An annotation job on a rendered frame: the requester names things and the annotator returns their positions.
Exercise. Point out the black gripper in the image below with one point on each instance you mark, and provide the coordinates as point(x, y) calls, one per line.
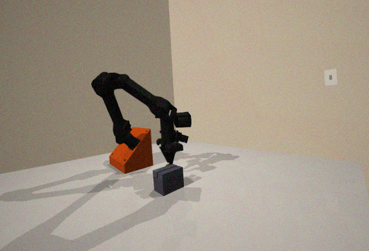
point(169, 146)

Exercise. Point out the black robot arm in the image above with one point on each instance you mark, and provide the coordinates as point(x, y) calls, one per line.
point(105, 84)

